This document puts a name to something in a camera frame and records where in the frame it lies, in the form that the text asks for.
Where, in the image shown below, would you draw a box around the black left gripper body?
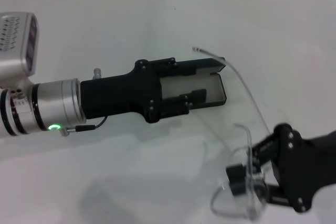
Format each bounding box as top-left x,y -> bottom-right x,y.
80,58 -> 164,124

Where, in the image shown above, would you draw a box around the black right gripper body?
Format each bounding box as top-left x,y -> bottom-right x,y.
270,122 -> 336,213

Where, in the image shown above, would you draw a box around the black glasses case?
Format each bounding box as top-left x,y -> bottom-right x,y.
157,57 -> 227,110

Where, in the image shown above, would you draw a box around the clear white glasses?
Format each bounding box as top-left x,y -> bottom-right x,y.
192,46 -> 274,221

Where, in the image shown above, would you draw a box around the small silver plug connector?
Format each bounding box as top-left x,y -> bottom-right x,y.
91,67 -> 102,81

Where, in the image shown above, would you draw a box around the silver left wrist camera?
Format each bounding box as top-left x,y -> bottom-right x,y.
0,11 -> 40,85

